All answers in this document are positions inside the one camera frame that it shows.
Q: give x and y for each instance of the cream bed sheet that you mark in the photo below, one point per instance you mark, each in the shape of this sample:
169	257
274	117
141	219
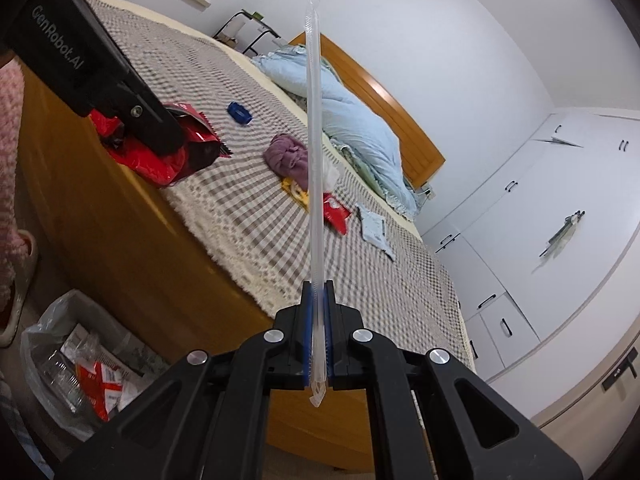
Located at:
165	17

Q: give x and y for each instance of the blue ridged round lid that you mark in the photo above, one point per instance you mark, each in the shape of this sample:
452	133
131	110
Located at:
239	112

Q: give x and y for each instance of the red black snack wrapper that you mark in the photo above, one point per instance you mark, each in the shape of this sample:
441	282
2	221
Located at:
150	165

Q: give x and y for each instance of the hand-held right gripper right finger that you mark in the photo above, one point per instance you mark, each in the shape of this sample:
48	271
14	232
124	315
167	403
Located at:
327	345

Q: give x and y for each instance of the straw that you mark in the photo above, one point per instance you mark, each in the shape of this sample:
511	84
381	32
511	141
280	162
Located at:
312	160

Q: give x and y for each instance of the black metal side table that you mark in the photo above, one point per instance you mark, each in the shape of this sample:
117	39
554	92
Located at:
248	14

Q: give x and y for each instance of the pink fluffy rug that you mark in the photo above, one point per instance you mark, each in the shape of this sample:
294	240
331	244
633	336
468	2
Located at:
10	160

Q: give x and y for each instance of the purple towel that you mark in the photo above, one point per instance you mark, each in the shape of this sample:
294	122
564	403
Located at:
287	157

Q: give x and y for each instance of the crumpled clear plastic bag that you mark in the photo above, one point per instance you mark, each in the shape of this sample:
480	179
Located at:
330	172

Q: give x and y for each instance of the floral waste bin with liner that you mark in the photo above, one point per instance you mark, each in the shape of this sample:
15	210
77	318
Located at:
45	330

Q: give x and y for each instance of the wooden bed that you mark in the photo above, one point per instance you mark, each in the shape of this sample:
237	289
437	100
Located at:
125	240

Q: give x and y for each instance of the wall socket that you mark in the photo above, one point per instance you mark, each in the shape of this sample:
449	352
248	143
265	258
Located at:
426	192

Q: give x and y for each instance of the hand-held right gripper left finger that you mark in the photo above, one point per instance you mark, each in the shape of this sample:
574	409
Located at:
306	345

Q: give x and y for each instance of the pale hanging bag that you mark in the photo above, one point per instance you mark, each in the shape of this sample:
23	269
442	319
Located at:
560	235

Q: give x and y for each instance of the person's plaid garment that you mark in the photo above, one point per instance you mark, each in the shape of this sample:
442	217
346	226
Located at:
10	410

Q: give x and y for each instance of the light blue duvet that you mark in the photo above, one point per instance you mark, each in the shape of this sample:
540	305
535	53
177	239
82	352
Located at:
360	125

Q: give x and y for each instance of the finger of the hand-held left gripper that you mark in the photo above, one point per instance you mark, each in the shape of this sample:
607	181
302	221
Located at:
150	125

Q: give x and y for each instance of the white wardrobe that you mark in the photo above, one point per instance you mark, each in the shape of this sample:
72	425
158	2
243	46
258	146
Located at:
550	175

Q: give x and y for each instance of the black door lock plate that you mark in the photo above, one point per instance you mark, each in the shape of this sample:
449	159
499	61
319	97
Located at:
617	372

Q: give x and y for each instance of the yellow snack packet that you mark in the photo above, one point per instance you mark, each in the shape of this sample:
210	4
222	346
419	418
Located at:
295	192

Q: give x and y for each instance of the small red packet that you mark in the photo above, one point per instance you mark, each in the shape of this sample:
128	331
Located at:
336	212

